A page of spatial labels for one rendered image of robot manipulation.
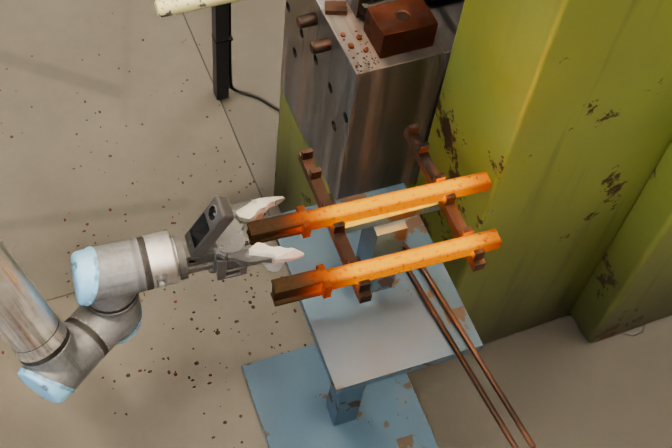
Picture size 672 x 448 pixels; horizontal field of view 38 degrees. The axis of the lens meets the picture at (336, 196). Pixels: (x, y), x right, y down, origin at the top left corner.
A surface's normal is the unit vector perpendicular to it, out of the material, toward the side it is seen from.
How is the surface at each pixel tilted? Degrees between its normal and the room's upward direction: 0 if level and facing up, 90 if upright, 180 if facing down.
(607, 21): 90
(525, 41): 90
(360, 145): 90
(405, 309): 0
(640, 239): 90
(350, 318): 0
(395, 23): 0
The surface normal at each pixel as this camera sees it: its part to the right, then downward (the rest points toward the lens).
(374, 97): 0.38, 0.77
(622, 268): -0.92, 0.26
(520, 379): 0.09, -0.58
